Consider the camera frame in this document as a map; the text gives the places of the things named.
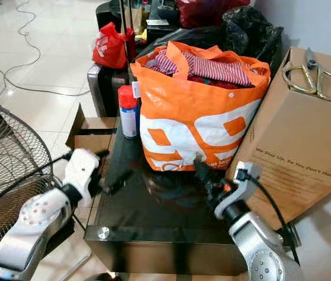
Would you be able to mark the dark red bag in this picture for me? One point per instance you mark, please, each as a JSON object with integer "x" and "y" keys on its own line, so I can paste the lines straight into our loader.
{"x": 212, "y": 13}

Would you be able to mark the red printed plastic bag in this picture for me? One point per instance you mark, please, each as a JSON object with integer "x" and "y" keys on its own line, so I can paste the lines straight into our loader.
{"x": 111, "y": 48}

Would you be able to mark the black suitcase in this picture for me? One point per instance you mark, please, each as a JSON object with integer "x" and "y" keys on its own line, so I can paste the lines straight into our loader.
{"x": 106, "y": 88}

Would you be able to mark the small open cardboard box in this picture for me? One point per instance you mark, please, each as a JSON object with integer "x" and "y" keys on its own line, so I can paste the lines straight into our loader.
{"x": 92, "y": 137}

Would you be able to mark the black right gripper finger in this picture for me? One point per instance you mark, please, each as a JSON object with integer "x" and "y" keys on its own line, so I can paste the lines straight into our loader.
{"x": 209, "y": 173}
{"x": 199, "y": 170}

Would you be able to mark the spray can with red cap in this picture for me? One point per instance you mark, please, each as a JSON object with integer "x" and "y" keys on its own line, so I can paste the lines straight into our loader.
{"x": 128, "y": 114}

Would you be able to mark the metal grille fan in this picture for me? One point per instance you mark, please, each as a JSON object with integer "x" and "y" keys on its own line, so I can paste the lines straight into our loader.
{"x": 7, "y": 164}

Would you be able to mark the orange white shopping bag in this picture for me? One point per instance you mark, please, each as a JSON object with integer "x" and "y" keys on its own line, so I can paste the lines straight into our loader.
{"x": 195, "y": 117}

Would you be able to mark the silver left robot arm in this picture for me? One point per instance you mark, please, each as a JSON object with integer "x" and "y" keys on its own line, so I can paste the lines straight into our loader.
{"x": 31, "y": 228}

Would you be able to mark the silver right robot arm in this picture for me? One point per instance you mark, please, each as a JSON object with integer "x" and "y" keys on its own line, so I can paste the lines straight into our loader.
{"x": 262, "y": 249}

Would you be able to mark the black glass table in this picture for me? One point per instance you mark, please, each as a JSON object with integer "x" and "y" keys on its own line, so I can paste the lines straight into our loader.
{"x": 165, "y": 216}

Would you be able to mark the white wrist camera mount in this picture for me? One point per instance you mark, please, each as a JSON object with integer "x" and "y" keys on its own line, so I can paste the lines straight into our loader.
{"x": 80, "y": 172}
{"x": 241, "y": 190}

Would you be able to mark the large brown cardboard box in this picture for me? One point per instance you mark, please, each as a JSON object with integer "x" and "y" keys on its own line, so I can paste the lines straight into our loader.
{"x": 294, "y": 146}

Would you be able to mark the red striped cloth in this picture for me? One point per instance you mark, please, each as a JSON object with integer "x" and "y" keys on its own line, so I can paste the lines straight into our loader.
{"x": 218, "y": 69}

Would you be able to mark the black cabinet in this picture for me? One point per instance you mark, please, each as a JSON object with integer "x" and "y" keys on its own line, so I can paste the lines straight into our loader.
{"x": 157, "y": 17}

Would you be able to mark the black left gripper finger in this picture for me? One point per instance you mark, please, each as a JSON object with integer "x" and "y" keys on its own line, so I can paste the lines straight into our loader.
{"x": 118, "y": 184}
{"x": 104, "y": 154}

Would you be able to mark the black garbage bag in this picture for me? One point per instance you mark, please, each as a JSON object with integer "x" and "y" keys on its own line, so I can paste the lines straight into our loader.
{"x": 247, "y": 29}

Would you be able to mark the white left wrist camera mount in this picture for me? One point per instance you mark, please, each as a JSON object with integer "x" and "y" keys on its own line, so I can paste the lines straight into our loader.
{"x": 80, "y": 172}

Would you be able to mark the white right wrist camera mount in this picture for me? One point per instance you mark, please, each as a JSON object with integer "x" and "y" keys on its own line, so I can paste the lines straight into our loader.
{"x": 241, "y": 190}

